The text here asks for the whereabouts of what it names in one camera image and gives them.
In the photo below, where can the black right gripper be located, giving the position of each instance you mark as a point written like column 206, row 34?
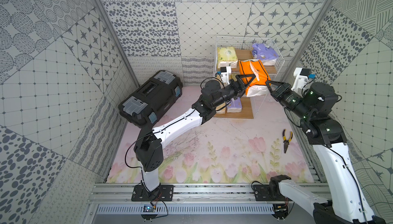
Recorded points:
column 283, row 90

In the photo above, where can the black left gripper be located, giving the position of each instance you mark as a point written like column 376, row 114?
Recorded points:
column 234, row 86

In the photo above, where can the orange tissue pack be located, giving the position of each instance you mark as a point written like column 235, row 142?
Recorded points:
column 257, row 77

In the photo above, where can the yellow-green tissue pack top shelf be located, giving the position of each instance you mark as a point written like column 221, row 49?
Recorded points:
column 226, row 57

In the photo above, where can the purple dog tissue pack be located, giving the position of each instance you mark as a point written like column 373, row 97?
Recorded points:
column 266, row 54

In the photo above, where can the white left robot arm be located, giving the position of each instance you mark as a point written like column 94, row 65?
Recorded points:
column 151, row 141

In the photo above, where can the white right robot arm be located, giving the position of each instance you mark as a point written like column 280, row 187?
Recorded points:
column 347, row 204

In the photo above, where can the purple tissue pack bottom shelf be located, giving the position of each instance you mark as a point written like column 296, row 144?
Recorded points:
column 235, row 106

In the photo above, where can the yellow tissue pack bottom shelf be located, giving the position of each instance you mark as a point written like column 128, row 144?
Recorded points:
column 221, row 109

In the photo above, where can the yellow black pliers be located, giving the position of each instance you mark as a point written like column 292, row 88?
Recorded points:
column 286, row 140

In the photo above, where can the pink floral table mat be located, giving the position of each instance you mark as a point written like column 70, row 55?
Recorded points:
column 228, row 150

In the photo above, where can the black plastic toolbox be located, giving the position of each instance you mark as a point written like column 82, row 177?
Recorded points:
column 148, row 104

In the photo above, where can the small green circuit board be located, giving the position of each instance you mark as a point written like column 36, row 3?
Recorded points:
column 149, row 209

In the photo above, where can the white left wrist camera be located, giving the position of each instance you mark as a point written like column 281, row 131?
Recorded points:
column 224, row 74

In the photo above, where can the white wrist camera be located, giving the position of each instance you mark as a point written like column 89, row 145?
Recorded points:
column 224, row 74
column 303, row 77

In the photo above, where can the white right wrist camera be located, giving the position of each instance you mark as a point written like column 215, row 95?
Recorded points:
column 303, row 77

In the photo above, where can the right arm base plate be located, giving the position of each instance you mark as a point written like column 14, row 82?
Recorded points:
column 261, row 193

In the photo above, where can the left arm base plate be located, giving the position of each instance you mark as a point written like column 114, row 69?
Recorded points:
column 163, row 192

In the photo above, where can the aluminium mounting rail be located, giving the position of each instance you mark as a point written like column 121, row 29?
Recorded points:
column 187, row 199

